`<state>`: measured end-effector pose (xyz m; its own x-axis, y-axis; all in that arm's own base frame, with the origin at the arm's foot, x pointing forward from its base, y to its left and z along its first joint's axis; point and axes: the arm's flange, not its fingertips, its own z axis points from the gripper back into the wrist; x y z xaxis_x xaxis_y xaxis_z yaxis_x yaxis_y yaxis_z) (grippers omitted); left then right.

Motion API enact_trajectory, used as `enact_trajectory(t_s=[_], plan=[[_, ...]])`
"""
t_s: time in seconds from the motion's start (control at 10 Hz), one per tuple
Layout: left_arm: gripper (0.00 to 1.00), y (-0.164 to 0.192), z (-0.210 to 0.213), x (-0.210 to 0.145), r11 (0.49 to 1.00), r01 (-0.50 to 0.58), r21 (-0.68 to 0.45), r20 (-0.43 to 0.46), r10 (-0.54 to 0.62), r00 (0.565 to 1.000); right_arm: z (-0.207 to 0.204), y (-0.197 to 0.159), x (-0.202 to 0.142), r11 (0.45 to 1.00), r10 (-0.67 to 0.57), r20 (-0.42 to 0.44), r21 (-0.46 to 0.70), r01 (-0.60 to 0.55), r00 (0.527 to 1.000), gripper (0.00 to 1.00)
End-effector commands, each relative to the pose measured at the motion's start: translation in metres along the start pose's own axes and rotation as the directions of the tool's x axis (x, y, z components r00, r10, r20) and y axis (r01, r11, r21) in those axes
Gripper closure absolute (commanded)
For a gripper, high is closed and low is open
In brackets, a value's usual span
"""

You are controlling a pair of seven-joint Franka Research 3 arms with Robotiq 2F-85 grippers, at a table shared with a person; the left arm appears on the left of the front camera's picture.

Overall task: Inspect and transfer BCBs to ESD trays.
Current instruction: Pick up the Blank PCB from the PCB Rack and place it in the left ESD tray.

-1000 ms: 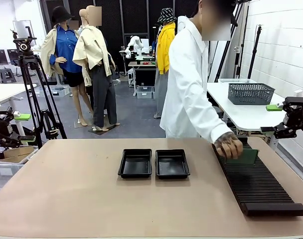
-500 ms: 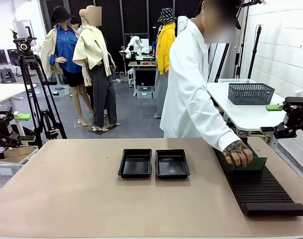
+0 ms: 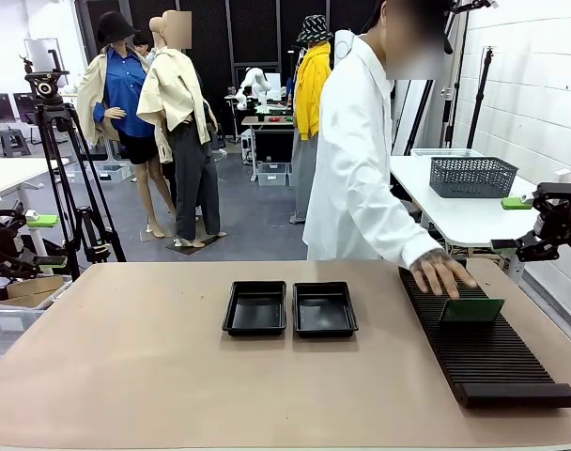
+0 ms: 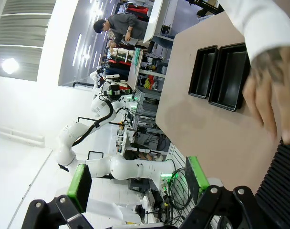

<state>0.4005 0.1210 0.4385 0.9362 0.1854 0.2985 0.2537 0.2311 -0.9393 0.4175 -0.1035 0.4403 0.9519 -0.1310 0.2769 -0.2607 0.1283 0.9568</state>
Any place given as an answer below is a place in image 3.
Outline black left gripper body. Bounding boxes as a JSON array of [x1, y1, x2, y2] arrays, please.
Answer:
[[0, 205, 27, 283]]

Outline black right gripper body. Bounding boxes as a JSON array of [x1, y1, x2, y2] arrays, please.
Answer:
[[533, 173, 571, 257]]

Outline green perforated circuit board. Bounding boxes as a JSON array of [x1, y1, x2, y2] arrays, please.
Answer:
[[438, 297, 507, 325]]

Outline person's white-sleeved right forearm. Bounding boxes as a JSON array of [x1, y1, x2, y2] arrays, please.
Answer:
[[372, 201, 449, 272]]

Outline black ESD tray with emblem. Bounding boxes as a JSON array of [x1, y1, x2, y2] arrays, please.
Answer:
[[291, 280, 361, 339]]

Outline person's tattooed right hand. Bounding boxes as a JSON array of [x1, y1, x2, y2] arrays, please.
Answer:
[[409, 247, 479, 302]]

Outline brown cardboard box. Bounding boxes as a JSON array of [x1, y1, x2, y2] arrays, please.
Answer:
[[0, 274, 67, 310]]

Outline grey plastic mesh basket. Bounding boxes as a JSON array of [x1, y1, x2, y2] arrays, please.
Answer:
[[428, 156, 520, 200]]

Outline white side table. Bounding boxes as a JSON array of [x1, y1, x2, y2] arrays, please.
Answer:
[[388, 153, 571, 286]]

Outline grey step stool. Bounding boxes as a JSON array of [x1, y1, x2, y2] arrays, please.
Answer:
[[0, 128, 32, 159]]

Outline clear plastic storage bin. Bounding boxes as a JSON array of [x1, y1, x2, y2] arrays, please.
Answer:
[[96, 163, 132, 185], [256, 162, 289, 188]]

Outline clear flat plastic container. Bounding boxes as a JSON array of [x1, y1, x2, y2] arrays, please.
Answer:
[[409, 147, 485, 160]]

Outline black light stand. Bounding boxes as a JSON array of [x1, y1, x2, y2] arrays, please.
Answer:
[[464, 45, 497, 151], [436, 0, 501, 149]]

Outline black slotted PCB rack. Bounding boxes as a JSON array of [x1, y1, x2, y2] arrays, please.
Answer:
[[396, 265, 571, 410]]

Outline mannequin in blue shirt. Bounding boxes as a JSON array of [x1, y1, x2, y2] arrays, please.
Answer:
[[76, 11, 175, 241]]

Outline white whiteboard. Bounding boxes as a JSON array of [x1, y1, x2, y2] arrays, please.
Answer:
[[23, 38, 62, 72]]

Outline mannequin in cream jacket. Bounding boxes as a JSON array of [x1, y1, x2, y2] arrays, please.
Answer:
[[136, 8, 228, 250]]

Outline person in white lab coat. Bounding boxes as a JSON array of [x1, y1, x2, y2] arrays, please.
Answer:
[[301, 0, 455, 273]]

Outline dark-haired bystander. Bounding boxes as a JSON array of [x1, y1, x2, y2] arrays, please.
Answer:
[[131, 31, 156, 65]]

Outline mannequin in yellow hoodie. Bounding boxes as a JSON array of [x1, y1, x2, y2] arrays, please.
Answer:
[[287, 14, 334, 226]]

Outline workbench with green items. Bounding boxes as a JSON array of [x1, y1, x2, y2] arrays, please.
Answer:
[[240, 112, 297, 183]]

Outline patterned black bucket hat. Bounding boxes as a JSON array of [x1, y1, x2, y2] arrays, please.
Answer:
[[295, 14, 335, 45]]

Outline black camera tripod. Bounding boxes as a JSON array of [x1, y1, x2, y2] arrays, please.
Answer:
[[18, 44, 128, 283]]

